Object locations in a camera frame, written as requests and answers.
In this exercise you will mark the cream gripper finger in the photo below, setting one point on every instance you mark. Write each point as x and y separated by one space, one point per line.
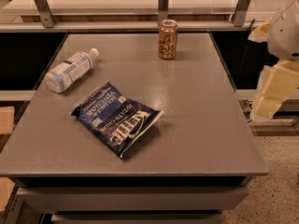
260 34
275 85

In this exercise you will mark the orange soda can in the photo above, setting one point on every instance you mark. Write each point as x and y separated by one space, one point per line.
168 38

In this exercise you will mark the grey table drawer cabinet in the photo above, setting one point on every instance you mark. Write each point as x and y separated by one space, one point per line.
134 205

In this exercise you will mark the right metal shelf bracket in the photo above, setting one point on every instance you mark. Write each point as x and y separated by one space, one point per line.
239 16

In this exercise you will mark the metal shelf bracket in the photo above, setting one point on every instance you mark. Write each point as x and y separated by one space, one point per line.
45 14
162 10
239 16

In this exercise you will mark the middle metal shelf bracket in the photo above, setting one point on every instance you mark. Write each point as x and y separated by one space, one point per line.
162 10

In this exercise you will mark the clear plastic water bottle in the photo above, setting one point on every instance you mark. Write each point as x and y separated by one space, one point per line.
64 75

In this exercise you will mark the left metal shelf bracket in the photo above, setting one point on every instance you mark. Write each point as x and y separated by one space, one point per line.
45 14

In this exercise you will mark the blue Kettle chip bag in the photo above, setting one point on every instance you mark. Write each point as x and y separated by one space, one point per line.
114 119

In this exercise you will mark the cardboard box at left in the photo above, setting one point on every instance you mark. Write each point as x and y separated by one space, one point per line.
6 119

